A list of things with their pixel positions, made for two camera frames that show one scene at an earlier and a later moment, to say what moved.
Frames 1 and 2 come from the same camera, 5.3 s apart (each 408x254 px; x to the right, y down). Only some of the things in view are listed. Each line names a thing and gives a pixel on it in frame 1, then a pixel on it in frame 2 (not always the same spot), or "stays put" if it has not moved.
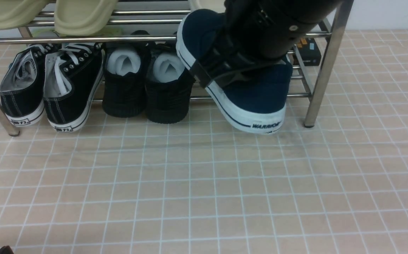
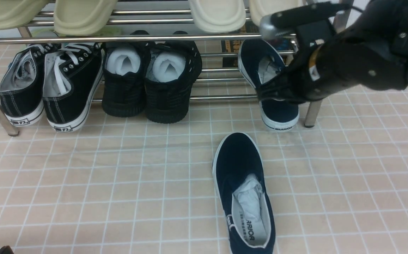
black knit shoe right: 169,84 stays put
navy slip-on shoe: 256,101 -> 245,197
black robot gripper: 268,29 -> 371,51
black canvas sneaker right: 73,73 stays put
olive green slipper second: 74,18 stays put
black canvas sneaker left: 21,93 stays put
